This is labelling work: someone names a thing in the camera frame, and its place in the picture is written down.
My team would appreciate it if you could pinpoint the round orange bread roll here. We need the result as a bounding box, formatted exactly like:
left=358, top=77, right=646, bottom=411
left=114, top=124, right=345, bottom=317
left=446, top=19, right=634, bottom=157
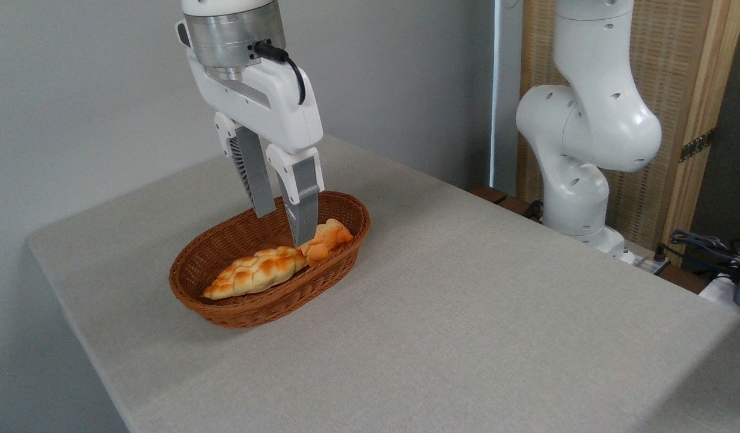
left=300, top=218, right=355, bottom=267

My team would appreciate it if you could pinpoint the white power strip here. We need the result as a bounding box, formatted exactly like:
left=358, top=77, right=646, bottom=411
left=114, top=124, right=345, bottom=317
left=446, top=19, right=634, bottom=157
left=621, top=249, right=671, bottom=275

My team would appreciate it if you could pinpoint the long braided bread loaf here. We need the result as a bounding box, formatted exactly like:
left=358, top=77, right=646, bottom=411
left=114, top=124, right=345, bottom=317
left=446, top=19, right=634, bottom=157
left=203, top=245, right=309, bottom=300

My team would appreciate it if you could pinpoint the wooden framed woven screen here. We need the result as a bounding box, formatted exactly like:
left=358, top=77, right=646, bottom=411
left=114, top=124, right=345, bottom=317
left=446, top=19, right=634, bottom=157
left=517, top=0, right=740, bottom=265

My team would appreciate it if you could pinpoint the brown wicker oval basket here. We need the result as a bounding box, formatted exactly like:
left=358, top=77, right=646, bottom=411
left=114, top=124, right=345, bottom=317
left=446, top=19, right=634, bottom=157
left=168, top=191, right=371, bottom=329

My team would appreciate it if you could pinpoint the bundle of dark cables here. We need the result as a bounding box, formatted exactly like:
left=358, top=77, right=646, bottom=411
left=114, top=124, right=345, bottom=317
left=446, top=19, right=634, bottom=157
left=659, top=229, right=740, bottom=284

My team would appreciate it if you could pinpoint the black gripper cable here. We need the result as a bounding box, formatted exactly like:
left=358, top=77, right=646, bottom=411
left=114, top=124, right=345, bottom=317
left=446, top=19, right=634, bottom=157
left=254, top=40, right=307, bottom=106

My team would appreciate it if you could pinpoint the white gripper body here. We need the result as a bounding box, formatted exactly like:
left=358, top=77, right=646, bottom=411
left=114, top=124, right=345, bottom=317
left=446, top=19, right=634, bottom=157
left=186, top=48, right=324, bottom=155

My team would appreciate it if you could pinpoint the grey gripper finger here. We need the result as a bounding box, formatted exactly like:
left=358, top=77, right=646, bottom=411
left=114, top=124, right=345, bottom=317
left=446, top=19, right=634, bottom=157
left=213, top=111, right=278, bottom=219
left=266, top=143, right=324, bottom=248

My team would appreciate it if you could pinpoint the metal screen hinge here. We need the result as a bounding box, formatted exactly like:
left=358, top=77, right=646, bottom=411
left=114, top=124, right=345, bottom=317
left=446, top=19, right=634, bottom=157
left=679, top=128, right=717, bottom=164

